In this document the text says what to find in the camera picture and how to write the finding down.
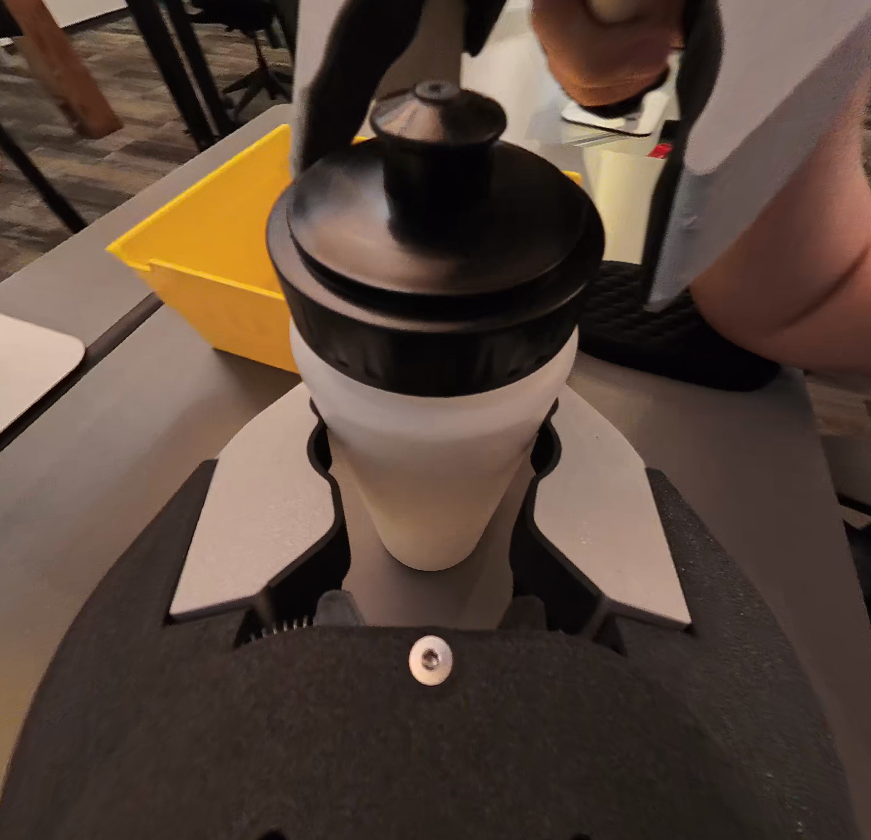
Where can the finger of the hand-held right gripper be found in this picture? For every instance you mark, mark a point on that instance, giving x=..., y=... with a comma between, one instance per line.
x=803, y=51
x=327, y=10

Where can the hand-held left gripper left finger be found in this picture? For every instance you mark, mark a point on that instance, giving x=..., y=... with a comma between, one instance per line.
x=259, y=514

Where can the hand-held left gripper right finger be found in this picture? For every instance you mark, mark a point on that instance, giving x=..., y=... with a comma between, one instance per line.
x=613, y=520

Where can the white plastic bottle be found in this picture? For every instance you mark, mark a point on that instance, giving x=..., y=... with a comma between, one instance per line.
x=436, y=473

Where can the yellow plastic bin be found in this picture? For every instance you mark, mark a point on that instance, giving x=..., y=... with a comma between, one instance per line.
x=204, y=269

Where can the black bottle lid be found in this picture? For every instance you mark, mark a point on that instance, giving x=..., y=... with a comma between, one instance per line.
x=436, y=269

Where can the person's right hand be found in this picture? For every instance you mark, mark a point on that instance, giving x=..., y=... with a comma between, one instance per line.
x=585, y=58

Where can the black office chair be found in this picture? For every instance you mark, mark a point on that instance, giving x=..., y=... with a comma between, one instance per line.
x=245, y=3

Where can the small white stand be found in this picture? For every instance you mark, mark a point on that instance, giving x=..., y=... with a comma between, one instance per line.
x=619, y=130

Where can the black metal stand leg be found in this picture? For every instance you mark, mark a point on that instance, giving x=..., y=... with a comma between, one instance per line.
x=41, y=173
x=161, y=44

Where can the black textured pad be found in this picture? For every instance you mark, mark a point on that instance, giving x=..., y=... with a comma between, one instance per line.
x=667, y=344

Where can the wooden furniture leg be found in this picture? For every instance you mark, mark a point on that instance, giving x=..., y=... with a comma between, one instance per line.
x=61, y=65

